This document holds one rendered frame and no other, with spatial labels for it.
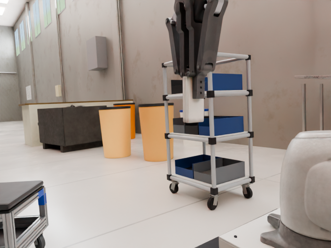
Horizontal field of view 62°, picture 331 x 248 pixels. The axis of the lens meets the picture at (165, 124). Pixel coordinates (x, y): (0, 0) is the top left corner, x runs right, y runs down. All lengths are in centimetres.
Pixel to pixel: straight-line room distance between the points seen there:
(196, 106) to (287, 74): 358
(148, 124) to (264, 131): 173
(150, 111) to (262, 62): 179
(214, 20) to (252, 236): 56
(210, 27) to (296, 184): 40
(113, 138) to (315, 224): 324
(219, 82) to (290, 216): 126
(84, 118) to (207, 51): 435
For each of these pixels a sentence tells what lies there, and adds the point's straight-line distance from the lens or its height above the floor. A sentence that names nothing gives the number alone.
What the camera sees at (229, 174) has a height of 20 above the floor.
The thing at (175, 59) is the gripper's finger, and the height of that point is 77.
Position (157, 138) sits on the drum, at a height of 28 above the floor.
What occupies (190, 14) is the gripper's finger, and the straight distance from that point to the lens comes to 42.
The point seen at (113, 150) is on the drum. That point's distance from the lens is 375.
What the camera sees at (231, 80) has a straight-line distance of 191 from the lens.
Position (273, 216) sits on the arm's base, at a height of 38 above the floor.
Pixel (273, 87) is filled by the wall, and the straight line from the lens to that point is 407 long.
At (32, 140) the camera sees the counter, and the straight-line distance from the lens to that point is 582.
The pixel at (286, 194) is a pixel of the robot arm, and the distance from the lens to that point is 69.
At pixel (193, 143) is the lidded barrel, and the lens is 438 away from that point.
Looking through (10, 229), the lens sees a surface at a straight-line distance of 130.
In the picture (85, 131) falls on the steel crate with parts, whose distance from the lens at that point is 471.
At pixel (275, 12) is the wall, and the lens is 420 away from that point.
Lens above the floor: 70
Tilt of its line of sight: 4 degrees down
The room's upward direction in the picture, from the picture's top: 3 degrees counter-clockwise
